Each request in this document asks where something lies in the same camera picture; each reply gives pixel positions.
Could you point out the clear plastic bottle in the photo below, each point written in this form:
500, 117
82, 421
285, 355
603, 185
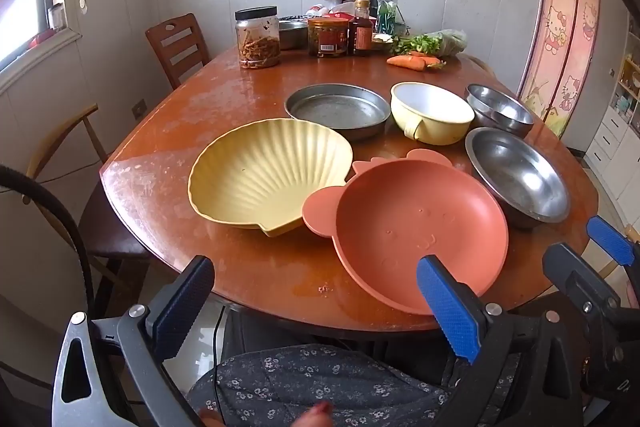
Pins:
387, 7

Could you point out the bagged green vegetables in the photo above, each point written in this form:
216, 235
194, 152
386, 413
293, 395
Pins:
440, 42

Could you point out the orange carrot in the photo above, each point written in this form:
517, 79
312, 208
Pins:
425, 55
405, 62

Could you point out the deep metal bowl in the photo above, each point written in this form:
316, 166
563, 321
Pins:
292, 34

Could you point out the brown slatted wooden chair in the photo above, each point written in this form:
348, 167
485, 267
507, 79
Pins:
175, 32

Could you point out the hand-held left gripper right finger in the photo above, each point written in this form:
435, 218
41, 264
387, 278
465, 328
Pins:
447, 307

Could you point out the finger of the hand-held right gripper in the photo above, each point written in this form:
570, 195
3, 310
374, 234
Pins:
607, 239
570, 272

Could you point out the red and white packet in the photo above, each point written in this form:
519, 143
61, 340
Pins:
340, 9

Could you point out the small steel bowl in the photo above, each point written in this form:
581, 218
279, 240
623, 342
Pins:
500, 109

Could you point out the red-lidded sauce jar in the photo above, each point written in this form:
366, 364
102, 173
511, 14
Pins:
327, 39

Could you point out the yellow shell-shaped plate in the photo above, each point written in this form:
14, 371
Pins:
260, 172

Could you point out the round metal pan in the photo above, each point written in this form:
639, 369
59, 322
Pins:
335, 109

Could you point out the person's left hand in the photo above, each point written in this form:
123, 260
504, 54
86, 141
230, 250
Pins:
316, 416

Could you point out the low wall outlet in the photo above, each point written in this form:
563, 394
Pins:
139, 109

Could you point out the white drawer cabinet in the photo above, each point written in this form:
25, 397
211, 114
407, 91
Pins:
607, 142

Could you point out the small cup on windowsill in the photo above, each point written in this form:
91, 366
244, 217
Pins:
56, 18

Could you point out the pink cartoon sliding door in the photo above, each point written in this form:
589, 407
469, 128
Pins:
555, 32

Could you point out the large steel bowl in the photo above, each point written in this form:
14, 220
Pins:
515, 177

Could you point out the light curved wooden chair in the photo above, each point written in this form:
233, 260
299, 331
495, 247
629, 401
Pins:
60, 127

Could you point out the orange bear-shaped plate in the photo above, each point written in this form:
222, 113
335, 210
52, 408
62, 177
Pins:
415, 227

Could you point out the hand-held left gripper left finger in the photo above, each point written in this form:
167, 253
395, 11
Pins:
182, 302

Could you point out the window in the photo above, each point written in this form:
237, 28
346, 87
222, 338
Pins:
30, 7

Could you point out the black-lidded clear jar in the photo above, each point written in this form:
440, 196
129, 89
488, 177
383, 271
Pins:
257, 42

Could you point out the dark sauce bottle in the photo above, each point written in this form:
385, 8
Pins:
361, 34

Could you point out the person's floral clothing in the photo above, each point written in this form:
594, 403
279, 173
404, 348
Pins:
300, 372

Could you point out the red windowsill item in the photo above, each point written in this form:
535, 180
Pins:
40, 40

